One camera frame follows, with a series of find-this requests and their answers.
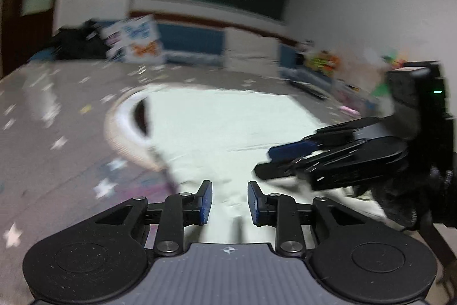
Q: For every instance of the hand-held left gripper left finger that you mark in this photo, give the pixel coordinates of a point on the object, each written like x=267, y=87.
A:
x=206, y=202

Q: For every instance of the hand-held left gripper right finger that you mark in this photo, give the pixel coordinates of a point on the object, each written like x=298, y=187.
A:
x=254, y=202

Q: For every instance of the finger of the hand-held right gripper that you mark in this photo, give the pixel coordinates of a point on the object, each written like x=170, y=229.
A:
x=289, y=150
x=275, y=170

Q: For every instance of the clear plastic storage box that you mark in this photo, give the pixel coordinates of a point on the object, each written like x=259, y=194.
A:
x=351, y=90

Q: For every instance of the black flat case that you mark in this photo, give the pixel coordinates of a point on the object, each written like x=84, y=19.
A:
x=310, y=89

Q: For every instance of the pink cloth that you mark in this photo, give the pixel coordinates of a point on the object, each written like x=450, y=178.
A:
x=348, y=109

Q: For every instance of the orange plush toy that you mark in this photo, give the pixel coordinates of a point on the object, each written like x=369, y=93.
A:
x=332, y=61

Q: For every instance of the black and white cow plush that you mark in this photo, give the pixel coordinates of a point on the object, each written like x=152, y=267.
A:
x=305, y=49

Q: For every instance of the plain white pillow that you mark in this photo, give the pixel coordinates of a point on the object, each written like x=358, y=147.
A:
x=250, y=51

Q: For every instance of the butterfly print pillow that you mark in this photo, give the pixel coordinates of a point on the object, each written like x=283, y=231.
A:
x=142, y=40

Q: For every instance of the grey star-printed blanket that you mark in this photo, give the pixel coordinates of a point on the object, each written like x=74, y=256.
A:
x=53, y=119

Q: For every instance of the black bag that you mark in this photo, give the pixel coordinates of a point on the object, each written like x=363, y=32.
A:
x=78, y=40

